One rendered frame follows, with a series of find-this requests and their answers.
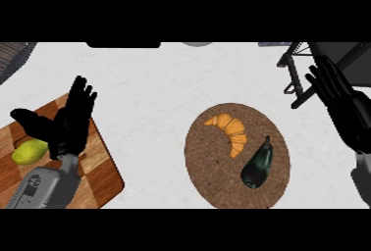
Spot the black tiered wire shelf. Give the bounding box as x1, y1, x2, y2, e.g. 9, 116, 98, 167
277, 42, 371, 110

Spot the wooden checkered cutting board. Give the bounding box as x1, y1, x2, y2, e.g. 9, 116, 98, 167
0, 92, 126, 210

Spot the grey round bowl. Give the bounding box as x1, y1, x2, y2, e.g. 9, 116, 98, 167
182, 42, 215, 48

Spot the orange croissant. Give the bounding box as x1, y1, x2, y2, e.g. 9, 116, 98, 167
203, 113, 250, 159

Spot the dark green eggplant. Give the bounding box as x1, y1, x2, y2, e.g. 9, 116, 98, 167
240, 135, 275, 190

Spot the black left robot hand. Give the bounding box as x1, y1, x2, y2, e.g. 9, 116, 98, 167
9, 75, 99, 161

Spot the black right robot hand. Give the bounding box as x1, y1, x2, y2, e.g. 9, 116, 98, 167
305, 55, 371, 154

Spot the yellow-green pear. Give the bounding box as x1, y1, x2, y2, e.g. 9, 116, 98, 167
11, 138, 51, 166

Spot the brown oval cork placemat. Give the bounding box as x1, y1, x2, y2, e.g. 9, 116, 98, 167
185, 103, 293, 210

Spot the grey wicker basket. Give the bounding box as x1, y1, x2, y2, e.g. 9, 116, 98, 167
0, 42, 39, 86

